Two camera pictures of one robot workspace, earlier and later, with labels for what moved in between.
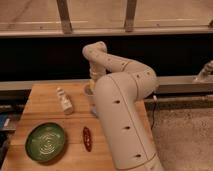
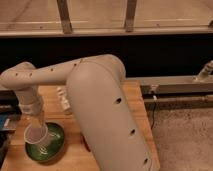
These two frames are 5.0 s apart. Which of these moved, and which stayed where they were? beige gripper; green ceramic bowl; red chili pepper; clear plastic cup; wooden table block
Moved: clear plastic cup; beige gripper
Stayed: red chili pepper; wooden table block; green ceramic bowl
